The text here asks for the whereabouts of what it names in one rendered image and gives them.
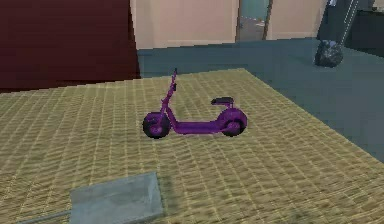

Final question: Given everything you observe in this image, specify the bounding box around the purple toy scooter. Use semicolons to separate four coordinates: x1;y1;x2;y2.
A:
142;67;249;140

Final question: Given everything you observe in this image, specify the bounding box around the yellow woven mat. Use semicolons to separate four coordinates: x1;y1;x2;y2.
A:
0;68;384;224

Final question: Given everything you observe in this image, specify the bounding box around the black speckled bag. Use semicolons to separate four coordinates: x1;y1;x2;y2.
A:
314;39;345;69

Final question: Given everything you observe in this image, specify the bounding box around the dark red cupboard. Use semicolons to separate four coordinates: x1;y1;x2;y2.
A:
0;0;142;94

